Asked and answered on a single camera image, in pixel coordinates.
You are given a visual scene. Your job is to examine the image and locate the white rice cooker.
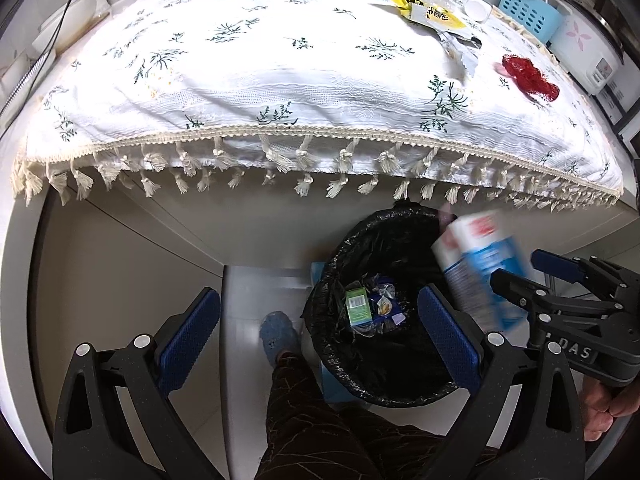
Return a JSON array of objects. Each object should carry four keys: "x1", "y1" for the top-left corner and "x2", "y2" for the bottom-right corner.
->
[{"x1": 547, "y1": 0, "x2": 626, "y2": 96}]

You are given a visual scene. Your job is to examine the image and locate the yellow snack wrapper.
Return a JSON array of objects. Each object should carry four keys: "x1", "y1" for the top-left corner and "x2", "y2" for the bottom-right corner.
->
[{"x1": 370, "y1": 0, "x2": 466, "y2": 31}]

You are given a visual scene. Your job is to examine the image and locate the white floral tablecloth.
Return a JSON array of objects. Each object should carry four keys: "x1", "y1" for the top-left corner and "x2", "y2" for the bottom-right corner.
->
[{"x1": 11, "y1": 0, "x2": 626, "y2": 208}]

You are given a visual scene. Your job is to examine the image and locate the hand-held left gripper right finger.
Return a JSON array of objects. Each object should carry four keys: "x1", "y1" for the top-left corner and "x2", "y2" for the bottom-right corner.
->
[{"x1": 417, "y1": 284, "x2": 586, "y2": 480}]

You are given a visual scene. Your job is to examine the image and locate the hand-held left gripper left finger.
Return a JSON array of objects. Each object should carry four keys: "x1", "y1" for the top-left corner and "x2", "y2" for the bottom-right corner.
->
[{"x1": 52, "y1": 287, "x2": 221, "y2": 480}]

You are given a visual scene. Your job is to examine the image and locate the white pill bottle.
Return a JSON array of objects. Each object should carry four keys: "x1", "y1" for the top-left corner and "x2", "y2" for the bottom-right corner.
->
[{"x1": 462, "y1": 0, "x2": 493, "y2": 22}]

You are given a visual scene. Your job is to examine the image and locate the white toaster oven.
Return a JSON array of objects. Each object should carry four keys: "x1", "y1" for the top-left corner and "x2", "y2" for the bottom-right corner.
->
[{"x1": 595, "y1": 65, "x2": 640, "y2": 141}]

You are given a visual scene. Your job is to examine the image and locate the blue white milk carton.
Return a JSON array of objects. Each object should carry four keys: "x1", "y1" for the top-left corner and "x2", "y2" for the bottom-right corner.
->
[{"x1": 431, "y1": 210, "x2": 533, "y2": 333}]

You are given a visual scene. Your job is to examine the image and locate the black cable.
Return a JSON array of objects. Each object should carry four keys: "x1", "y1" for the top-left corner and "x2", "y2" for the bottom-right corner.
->
[{"x1": 0, "y1": 0, "x2": 98, "y2": 121}]

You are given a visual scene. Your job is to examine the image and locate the blue slipper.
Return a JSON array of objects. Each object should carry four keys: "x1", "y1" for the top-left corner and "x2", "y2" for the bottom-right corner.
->
[{"x1": 259, "y1": 311, "x2": 303, "y2": 368}]

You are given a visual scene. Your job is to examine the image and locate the clear straw wrapper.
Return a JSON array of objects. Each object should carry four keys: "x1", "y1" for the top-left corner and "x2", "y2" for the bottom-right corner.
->
[{"x1": 440, "y1": 30, "x2": 483, "y2": 78}]

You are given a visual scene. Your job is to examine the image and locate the stack of white bowls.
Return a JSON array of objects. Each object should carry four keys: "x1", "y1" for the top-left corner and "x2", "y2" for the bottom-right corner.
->
[{"x1": 32, "y1": 0, "x2": 111, "y2": 53}]

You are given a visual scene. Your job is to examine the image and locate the black bagged trash bin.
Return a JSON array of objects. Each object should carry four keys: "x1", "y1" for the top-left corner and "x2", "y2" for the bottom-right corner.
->
[{"x1": 302, "y1": 202, "x2": 481, "y2": 408}]

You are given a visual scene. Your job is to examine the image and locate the person's right hand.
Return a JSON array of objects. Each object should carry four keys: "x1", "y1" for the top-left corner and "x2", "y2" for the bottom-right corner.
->
[{"x1": 582, "y1": 377, "x2": 640, "y2": 443}]

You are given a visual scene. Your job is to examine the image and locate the person's patterned trouser leg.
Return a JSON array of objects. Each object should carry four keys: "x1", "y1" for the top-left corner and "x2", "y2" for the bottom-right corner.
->
[{"x1": 255, "y1": 350, "x2": 501, "y2": 480}]

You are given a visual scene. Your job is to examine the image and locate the blue utensil basket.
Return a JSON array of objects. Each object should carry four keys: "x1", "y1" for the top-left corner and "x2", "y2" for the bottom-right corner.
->
[{"x1": 498, "y1": 0, "x2": 561, "y2": 46}]

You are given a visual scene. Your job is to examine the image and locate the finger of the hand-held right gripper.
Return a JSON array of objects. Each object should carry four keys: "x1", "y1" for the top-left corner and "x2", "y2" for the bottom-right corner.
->
[
  {"x1": 490, "y1": 270, "x2": 618, "y2": 328},
  {"x1": 532, "y1": 250, "x2": 631, "y2": 301}
]

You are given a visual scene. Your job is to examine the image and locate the green carton box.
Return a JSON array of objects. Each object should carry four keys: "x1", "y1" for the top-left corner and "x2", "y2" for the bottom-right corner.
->
[{"x1": 346, "y1": 287, "x2": 375, "y2": 325}]

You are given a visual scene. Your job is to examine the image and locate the blue snack packet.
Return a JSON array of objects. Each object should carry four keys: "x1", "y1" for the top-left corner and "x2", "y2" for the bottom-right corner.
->
[{"x1": 362, "y1": 275, "x2": 402, "y2": 322}]

